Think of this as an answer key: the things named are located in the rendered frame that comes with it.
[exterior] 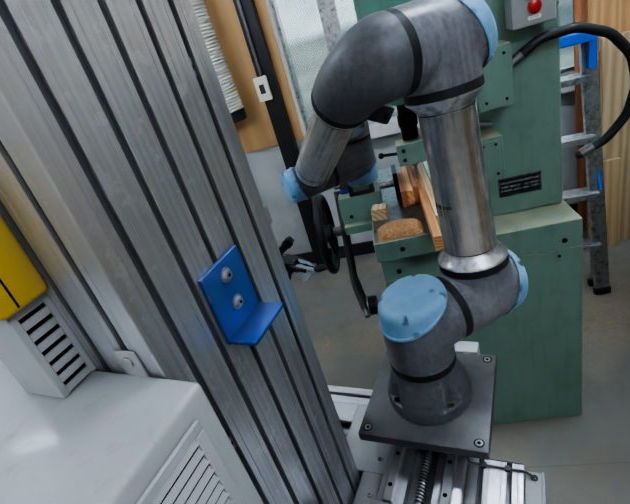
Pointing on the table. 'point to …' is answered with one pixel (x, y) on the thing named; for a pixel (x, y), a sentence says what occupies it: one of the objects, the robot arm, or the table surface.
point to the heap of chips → (399, 229)
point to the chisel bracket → (410, 151)
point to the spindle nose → (407, 120)
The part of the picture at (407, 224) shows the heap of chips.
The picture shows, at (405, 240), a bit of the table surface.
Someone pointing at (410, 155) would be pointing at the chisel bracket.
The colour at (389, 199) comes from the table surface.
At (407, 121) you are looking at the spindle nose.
